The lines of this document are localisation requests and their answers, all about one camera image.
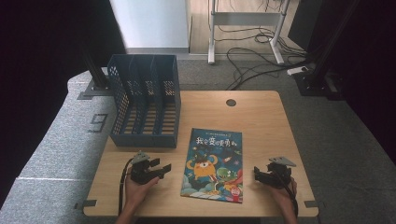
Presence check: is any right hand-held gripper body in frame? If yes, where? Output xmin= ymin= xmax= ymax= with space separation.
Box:
xmin=266 ymin=156 xmax=297 ymax=189

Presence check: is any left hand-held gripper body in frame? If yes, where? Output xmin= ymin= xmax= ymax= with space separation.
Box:
xmin=130 ymin=150 xmax=163 ymax=185

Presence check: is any blue cartoon picture book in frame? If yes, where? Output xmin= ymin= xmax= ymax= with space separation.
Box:
xmin=179 ymin=127 xmax=244 ymax=204

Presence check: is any blue plastic file rack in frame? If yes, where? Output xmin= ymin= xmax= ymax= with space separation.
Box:
xmin=106 ymin=53 xmax=182 ymax=148

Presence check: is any person's left hand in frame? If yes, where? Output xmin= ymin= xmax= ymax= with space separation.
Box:
xmin=124 ymin=175 xmax=161 ymax=207

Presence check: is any person's right hand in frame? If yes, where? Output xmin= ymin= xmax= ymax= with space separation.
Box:
xmin=269 ymin=179 xmax=299 ymax=208

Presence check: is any grey tape strip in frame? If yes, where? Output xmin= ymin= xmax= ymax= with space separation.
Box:
xmin=304 ymin=200 xmax=325 ymax=209

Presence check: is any white power strip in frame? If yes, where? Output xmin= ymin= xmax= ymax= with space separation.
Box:
xmin=286 ymin=65 xmax=309 ymax=77

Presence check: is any black curtain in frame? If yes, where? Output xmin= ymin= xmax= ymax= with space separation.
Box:
xmin=0 ymin=0 xmax=127 ymax=209
xmin=288 ymin=0 xmax=396 ymax=166

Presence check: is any white board panel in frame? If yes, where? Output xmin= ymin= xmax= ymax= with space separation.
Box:
xmin=108 ymin=0 xmax=192 ymax=54

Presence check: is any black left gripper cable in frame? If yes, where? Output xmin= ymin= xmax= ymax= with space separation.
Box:
xmin=118 ymin=158 xmax=134 ymax=217

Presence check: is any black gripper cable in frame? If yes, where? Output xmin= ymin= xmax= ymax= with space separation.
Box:
xmin=118 ymin=158 xmax=134 ymax=217
xmin=279 ymin=173 xmax=300 ymax=217

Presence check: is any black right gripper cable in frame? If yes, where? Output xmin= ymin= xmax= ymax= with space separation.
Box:
xmin=279 ymin=173 xmax=300 ymax=217

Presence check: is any tangle of black floor cables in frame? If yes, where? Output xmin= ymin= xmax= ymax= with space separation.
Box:
xmin=214 ymin=0 xmax=316 ymax=91

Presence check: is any black post with grey base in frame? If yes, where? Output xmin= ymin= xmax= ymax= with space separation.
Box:
xmin=77 ymin=46 xmax=114 ymax=101

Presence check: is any white metal desk frame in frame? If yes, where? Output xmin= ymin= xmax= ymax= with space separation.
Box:
xmin=207 ymin=0 xmax=292 ymax=65

